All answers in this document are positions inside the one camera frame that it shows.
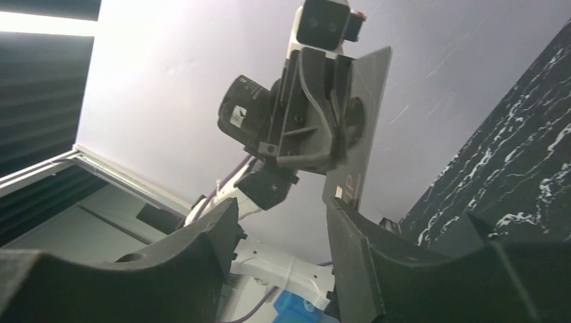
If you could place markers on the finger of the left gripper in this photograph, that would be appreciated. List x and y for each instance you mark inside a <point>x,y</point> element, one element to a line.
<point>319,107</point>
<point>348,110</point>

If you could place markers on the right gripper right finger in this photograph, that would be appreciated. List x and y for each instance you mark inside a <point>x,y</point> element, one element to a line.
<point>381,277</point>

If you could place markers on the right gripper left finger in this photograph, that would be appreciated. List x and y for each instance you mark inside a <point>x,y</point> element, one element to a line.
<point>177,279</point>

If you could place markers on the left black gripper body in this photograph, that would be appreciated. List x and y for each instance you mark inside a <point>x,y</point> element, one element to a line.
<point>276,123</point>

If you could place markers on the black credit card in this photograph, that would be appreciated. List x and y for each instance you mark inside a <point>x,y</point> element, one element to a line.
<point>367,79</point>

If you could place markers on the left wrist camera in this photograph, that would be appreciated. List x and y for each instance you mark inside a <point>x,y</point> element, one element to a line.
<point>325,26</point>

